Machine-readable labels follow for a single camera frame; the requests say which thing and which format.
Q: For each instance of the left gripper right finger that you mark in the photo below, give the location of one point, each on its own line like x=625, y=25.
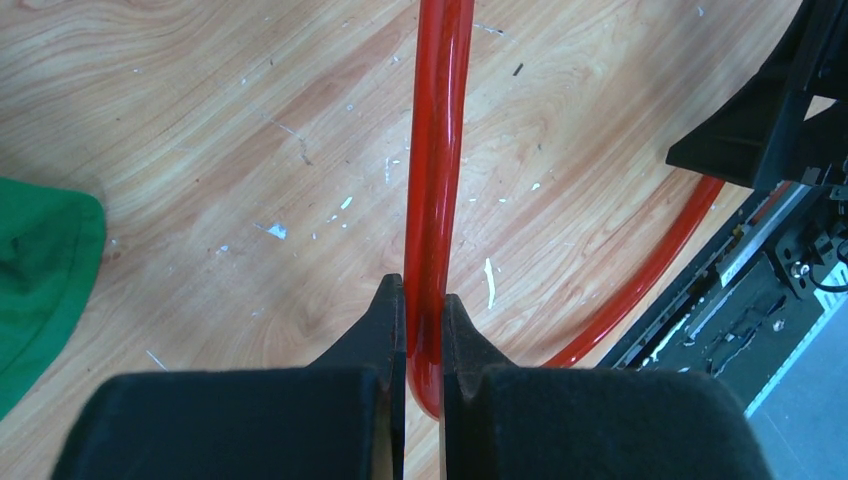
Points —
x=503, y=421

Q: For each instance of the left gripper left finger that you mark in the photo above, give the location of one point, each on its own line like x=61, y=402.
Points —
x=339, y=417

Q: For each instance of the red cable lock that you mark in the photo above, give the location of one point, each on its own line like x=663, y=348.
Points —
x=441, y=71

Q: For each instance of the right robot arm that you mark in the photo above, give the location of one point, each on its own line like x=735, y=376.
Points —
x=789, y=121

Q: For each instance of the green t-shirt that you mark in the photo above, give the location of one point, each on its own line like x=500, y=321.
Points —
x=52, y=241

